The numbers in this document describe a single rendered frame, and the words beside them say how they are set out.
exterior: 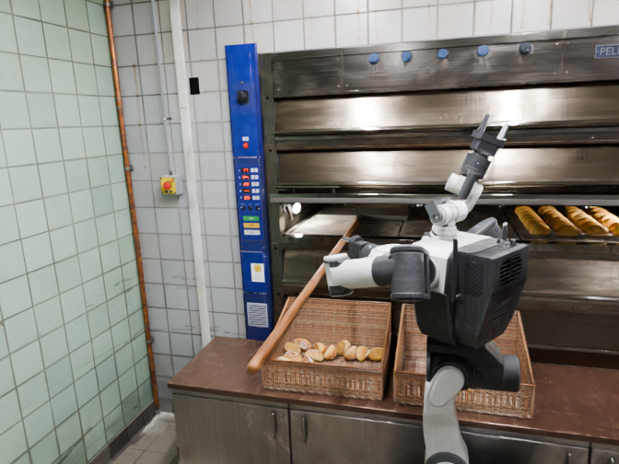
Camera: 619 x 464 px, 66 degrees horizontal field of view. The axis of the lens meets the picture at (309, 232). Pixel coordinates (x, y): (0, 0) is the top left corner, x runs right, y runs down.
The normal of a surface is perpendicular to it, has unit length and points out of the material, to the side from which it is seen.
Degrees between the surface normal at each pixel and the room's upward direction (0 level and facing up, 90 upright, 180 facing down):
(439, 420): 114
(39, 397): 90
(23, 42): 90
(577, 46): 90
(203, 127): 90
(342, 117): 70
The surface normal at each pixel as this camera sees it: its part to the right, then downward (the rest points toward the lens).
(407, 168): -0.26, -0.11
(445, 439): -0.26, 0.23
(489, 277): -0.77, 0.18
